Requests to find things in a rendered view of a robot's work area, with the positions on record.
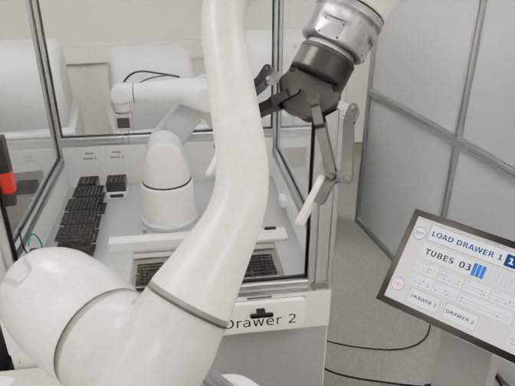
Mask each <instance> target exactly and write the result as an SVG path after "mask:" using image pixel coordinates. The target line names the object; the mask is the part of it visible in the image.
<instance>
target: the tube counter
mask: <svg viewBox="0 0 515 386"><path fill-rule="evenodd" d="M456 271H459V272H461V273H464V274H467V275H468V276H472V277H474V278H477V279H479V280H482V281H484V282H486V283H489V284H492V285H494V286H498V287H500V288H502V289H504V290H507V291H510V292H512V293H515V276H512V275H510V274H508V273H504V272H502V271H499V270H496V269H494V268H491V267H488V266H485V265H483V264H481V263H477V262H475V261H473V260H469V259H467V258H464V257H461V259H460V261H459V263H458V266H457V268H456Z"/></svg>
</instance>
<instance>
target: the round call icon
mask: <svg viewBox="0 0 515 386"><path fill-rule="evenodd" d="M406 282H407V280H406V279H404V278H402V277H400V276H397V275H395V274H394V276H393V278H392V281H391V283H390V284H389V288H391V289H393V290H396V291H398V292H400V293H402V291H403V289H404V286H405V284H406Z"/></svg>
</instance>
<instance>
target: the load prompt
mask: <svg viewBox="0 0 515 386"><path fill-rule="evenodd" d="M426 240H429V241H431V242H433V243H436V244H439V245H441V246H444V247H447V248H450V249H452V250H456V251H458V252H460V253H463V254H466V255H468V256H471V257H474V258H477V259H479V260H482V261H485V262H487V263H491V264H493V265H495V266H498V267H501V268H504V269H506V270H509V271H512V272H515V253H514V252H511V251H508V250H505V249H502V248H499V247H496V246H494V245H491V244H487V243H484V242H482V241H480V240H476V239H474V238H471V237H467V236H464V235H463V234H459V233H456V232H453V231H450V230H447V229H445V228H443V227H439V226H436V225H432V226H431V229H430V231H429V232H428V236H427V237H426Z"/></svg>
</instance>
